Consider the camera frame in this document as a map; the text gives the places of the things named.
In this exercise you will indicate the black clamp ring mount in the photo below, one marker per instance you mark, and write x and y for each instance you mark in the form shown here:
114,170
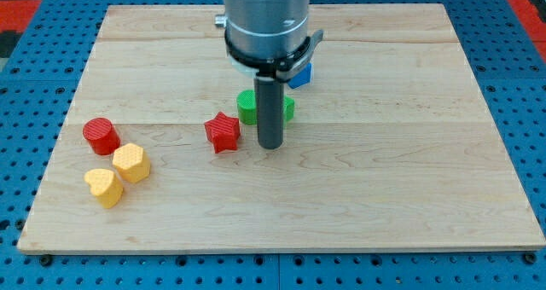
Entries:
281,69

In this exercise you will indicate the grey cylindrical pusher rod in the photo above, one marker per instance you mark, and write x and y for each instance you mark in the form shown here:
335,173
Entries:
269,97

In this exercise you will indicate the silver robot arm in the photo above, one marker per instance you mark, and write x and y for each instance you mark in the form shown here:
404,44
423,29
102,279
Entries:
269,40

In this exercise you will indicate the red star block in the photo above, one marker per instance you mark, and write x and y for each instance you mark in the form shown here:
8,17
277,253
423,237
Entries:
223,132

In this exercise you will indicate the green block behind rod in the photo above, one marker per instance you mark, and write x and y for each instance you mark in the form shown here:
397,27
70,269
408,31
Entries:
289,106

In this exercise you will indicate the blue block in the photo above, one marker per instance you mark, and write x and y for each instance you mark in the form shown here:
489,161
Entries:
302,78

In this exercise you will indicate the green cylinder block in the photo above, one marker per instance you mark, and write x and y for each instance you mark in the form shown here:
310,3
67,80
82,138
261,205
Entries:
246,107

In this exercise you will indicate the wooden board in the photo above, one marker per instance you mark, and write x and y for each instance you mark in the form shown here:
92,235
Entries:
392,147

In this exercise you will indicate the yellow hexagon block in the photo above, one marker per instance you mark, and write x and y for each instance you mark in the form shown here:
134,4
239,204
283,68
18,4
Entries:
131,162

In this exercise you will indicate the red cylinder block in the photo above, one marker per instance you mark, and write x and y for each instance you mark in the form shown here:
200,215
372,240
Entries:
101,135

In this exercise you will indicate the yellow heart block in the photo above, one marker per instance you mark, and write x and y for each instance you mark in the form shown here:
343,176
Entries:
104,186

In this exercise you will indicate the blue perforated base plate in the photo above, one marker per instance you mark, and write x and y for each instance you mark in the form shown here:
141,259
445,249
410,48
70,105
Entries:
43,71

